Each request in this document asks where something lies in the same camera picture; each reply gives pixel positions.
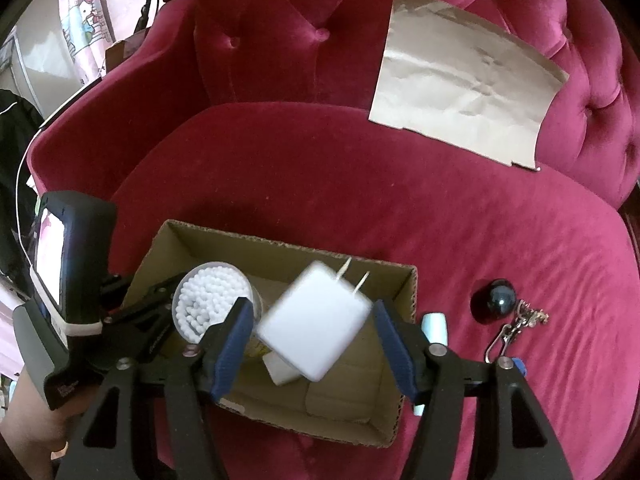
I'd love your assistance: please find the person's left hand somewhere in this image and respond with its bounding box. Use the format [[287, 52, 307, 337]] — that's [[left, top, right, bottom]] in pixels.
[[0, 370, 98, 463]]

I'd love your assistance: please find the red tufted velvet armchair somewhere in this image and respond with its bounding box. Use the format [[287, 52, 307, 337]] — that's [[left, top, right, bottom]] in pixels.
[[25, 0, 640, 480]]

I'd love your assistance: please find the brown cardboard carton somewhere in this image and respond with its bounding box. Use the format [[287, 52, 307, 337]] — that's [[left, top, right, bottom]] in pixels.
[[104, 35, 146, 73]]

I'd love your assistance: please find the glossy black ball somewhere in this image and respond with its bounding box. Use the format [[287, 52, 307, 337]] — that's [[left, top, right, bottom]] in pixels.
[[471, 278, 517, 323]]

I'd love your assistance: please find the light blue tube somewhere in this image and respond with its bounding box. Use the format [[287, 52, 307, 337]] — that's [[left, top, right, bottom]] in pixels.
[[412, 312, 449, 417]]

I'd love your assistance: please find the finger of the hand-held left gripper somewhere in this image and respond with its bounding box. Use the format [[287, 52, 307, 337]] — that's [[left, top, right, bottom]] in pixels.
[[101, 270, 189, 312], [99, 304, 177, 362]]

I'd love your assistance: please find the white wall charger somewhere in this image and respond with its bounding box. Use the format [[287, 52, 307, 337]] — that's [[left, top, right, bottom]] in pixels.
[[255, 257, 373, 387]]

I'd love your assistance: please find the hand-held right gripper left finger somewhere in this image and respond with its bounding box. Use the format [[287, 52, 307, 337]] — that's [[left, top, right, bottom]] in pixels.
[[52, 297, 256, 480]]

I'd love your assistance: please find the black clothing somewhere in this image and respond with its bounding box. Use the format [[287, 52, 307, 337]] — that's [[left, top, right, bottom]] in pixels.
[[0, 87, 46, 286]]

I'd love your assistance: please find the white cable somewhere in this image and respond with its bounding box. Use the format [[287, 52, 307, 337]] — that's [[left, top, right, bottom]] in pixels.
[[15, 95, 48, 261]]

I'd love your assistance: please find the cotton swab jar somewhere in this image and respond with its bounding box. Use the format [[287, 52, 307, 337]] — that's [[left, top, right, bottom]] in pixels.
[[171, 261, 265, 358]]

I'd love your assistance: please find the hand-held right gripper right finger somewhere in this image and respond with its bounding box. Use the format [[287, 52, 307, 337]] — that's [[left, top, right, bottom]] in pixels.
[[371, 299, 577, 480]]

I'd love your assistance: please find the metal chain keyring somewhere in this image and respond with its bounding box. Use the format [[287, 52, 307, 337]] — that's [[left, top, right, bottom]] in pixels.
[[484, 299, 551, 363]]

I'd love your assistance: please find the cardboard box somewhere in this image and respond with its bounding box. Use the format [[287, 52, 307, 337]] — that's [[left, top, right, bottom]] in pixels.
[[117, 219, 420, 450]]

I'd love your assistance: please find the pink cartoon print curtain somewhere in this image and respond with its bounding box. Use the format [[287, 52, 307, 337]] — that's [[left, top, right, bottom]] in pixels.
[[57, 0, 118, 86]]

